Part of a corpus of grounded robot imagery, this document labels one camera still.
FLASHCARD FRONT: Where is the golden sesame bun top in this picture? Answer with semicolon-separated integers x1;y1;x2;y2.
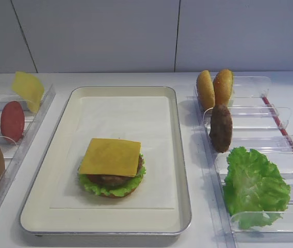
213;69;234;106

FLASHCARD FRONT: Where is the yellow cheese slice on burger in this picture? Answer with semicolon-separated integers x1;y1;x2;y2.
79;138;141;177

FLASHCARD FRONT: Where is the brown meat patty on burger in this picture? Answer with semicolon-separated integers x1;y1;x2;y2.
86;154;144;187

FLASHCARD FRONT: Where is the brown meat patty in rack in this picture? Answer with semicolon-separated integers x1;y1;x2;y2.
209;104;233;153

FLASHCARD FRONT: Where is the green lettuce on burger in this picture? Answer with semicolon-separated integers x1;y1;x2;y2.
78;154;146;198

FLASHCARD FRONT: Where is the yellow cheese slice in rack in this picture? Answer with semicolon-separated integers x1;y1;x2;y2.
11;71;44;114

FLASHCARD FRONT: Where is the green lettuce leaf in rack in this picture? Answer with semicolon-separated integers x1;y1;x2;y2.
223;147;291;229

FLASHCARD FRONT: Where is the red tomato slice in rack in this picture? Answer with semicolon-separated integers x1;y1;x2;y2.
0;101;25;144

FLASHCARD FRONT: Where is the white paper tray liner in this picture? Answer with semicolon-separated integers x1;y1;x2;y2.
51;97;177;209

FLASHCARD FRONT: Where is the golden bun half left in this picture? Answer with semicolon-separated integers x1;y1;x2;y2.
197;70;215;110

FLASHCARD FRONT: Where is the bottom bun on tray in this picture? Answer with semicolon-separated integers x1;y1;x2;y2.
99;184;139;198

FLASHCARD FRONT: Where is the clear acrylic right rack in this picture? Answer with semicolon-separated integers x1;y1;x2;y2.
191;76;293;247

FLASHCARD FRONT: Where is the clear acrylic rack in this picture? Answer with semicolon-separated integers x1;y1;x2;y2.
191;76;293;247
0;86;56;206

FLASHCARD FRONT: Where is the clear acrylic left rack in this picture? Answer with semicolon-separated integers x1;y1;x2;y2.
0;86;56;206

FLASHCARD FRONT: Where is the metal baking tray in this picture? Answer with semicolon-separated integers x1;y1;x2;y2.
20;86;191;236

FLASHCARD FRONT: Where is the red strip on rack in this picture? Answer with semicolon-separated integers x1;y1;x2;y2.
262;96;293;182

